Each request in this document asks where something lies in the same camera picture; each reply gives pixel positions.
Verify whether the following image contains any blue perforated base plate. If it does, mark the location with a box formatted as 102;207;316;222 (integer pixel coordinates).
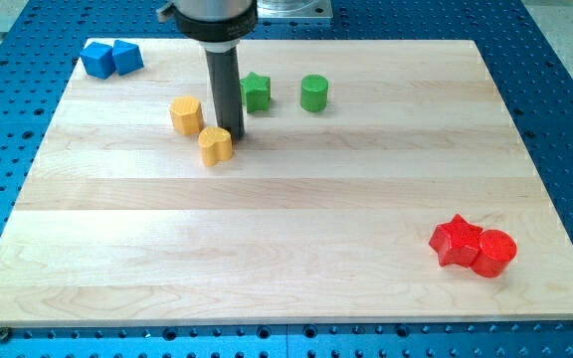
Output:
0;0;573;357

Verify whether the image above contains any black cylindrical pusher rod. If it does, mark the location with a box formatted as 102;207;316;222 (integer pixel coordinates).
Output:
206;48;245;141

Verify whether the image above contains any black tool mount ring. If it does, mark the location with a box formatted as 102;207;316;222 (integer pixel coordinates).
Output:
172;3;258;47

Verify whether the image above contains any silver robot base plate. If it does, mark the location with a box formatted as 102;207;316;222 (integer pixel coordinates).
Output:
257;0;333;21

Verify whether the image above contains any light wooden board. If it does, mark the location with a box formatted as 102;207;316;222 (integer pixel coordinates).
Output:
0;39;573;327

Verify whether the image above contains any green star block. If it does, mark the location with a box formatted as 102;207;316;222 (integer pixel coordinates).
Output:
240;72;271;113

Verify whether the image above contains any blue cube block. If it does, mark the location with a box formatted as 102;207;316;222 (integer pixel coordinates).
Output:
80;42;116;79

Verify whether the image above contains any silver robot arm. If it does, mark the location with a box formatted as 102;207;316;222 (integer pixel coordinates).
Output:
156;0;258;142

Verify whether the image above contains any blue pentagon block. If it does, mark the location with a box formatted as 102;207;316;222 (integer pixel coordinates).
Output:
112;40;144;76

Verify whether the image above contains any yellow hexagon block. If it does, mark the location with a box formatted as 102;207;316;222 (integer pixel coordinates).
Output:
169;95;204;135

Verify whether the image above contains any red cylinder block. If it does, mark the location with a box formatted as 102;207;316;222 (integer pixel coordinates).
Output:
470;230;517;278

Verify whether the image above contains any red star block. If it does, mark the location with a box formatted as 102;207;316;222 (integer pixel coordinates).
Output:
429;214;483;268

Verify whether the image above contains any green cylinder block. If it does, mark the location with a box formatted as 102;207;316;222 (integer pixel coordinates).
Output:
300;75;329;112

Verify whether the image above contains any yellow heart block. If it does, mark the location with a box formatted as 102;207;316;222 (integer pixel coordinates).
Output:
198;126;233;166

